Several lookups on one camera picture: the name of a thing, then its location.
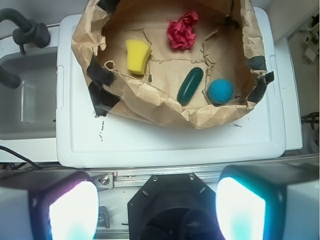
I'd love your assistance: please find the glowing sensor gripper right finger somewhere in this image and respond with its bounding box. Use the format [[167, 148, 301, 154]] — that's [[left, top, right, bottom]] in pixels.
[[215, 163, 320, 240]]

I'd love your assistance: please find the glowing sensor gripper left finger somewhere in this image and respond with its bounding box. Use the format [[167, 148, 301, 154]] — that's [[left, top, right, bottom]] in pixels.
[[0, 169, 99, 240]]

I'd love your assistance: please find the dark green plastic pickle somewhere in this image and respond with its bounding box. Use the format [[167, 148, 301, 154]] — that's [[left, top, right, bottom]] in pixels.
[[177, 67, 204, 106]]

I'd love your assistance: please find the white plastic lid tray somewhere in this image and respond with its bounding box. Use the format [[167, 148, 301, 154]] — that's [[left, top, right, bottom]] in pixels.
[[56, 15, 287, 168]]

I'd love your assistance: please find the white sink basin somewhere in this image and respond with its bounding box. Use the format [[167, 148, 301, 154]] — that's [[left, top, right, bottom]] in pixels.
[[0, 26, 59, 163]]

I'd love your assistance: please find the blue dimpled ball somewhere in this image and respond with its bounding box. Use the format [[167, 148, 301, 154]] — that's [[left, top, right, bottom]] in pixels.
[[207, 78, 234, 105]]

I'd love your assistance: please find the brown paper lined bin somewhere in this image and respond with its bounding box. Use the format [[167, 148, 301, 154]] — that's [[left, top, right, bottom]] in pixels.
[[71, 0, 274, 129]]

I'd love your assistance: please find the yellow sponge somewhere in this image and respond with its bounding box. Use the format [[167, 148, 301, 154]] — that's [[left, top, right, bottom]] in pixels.
[[125, 39, 152, 76]]

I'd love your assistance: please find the crumpled red paper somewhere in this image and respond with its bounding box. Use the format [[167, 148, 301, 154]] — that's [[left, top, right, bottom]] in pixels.
[[166, 10, 199, 50]]

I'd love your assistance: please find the black cable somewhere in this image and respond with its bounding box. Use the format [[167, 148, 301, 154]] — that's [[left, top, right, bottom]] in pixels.
[[0, 145, 61, 172]]

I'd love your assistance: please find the black octagonal mount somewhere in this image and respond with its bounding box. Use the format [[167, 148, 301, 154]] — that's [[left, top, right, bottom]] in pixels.
[[127, 173, 224, 240]]

